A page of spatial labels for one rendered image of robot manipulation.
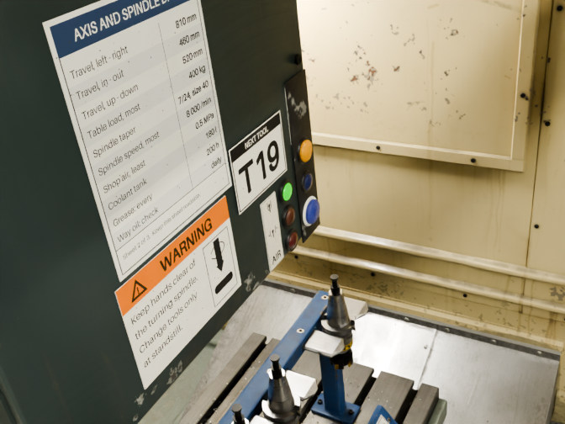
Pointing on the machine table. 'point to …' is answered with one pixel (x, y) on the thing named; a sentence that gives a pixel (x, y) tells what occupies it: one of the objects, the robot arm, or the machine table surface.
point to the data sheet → (142, 117)
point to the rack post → (334, 395)
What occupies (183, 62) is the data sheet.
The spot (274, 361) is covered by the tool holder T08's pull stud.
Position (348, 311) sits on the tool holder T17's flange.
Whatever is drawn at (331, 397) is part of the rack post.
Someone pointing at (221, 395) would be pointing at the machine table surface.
